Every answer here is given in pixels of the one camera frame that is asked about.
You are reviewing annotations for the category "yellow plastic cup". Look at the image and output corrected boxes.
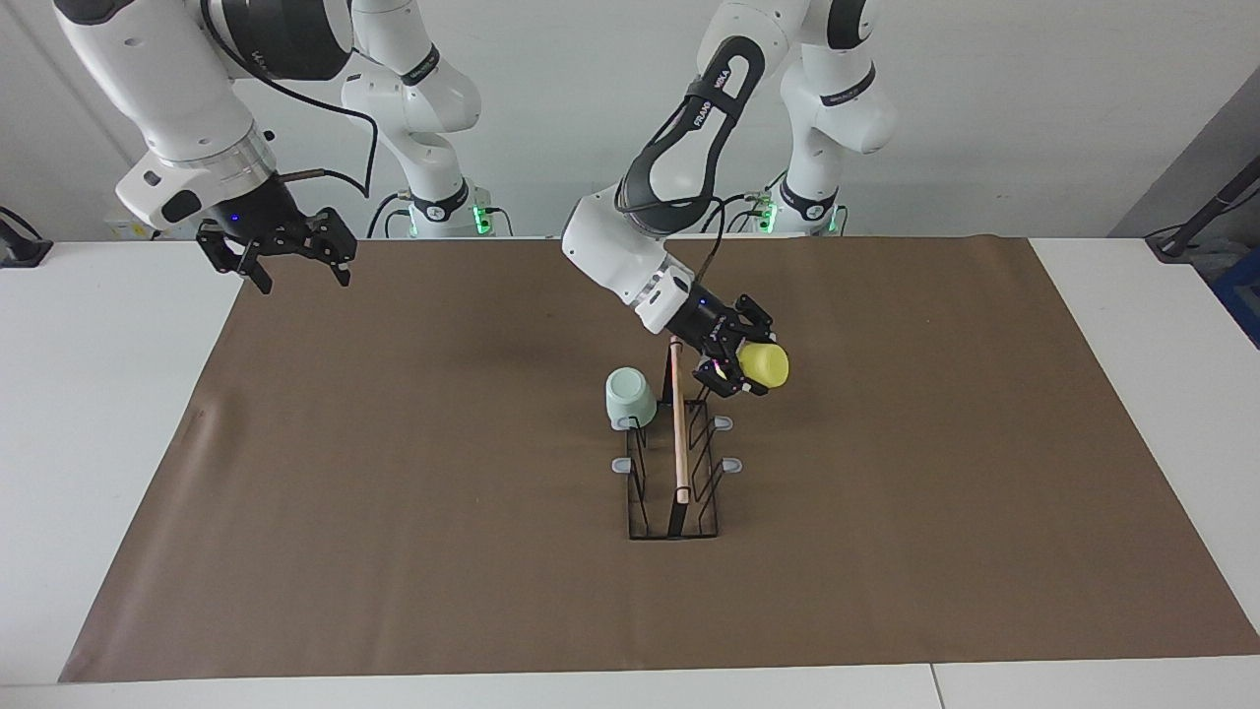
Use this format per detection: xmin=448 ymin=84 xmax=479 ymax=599
xmin=738 ymin=341 xmax=790 ymax=388

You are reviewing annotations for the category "black base cable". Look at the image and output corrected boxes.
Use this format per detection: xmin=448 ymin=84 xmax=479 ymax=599
xmin=369 ymin=192 xmax=409 ymax=239
xmin=733 ymin=172 xmax=788 ymax=234

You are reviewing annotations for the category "brown table mat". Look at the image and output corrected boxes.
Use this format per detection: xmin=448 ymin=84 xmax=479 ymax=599
xmin=59 ymin=236 xmax=1260 ymax=682

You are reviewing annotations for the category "black stand pole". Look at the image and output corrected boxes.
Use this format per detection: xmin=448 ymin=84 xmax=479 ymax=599
xmin=1147 ymin=158 xmax=1260 ymax=262

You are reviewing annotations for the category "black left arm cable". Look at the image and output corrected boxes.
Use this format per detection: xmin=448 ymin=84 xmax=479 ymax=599
xmin=615 ymin=94 xmax=751 ymax=289

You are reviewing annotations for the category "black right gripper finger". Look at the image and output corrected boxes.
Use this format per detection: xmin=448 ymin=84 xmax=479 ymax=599
xmin=307 ymin=207 xmax=357 ymax=289
xmin=197 ymin=222 xmax=274 ymax=294

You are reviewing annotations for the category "black wire cup rack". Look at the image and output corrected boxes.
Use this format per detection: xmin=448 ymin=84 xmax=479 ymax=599
xmin=612 ymin=335 xmax=744 ymax=541

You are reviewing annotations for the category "light green plastic cup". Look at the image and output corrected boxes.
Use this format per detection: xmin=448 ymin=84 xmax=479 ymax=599
xmin=604 ymin=366 xmax=659 ymax=431

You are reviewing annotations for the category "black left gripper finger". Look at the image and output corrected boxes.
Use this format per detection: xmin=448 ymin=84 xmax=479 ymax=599
xmin=733 ymin=295 xmax=777 ymax=344
xmin=694 ymin=354 xmax=769 ymax=400

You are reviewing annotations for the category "blue crate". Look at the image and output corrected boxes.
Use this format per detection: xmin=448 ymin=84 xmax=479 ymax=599
xmin=1213 ymin=251 xmax=1260 ymax=346

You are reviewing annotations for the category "black table clamp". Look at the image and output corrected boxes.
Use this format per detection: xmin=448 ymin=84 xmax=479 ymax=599
xmin=0 ymin=207 xmax=52 ymax=267

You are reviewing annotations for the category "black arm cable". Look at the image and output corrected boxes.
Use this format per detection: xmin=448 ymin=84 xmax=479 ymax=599
xmin=615 ymin=94 xmax=751 ymax=289
xmin=200 ymin=0 xmax=380 ymax=200

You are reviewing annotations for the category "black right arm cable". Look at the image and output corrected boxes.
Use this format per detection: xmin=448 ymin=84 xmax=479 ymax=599
xmin=200 ymin=0 xmax=380 ymax=200

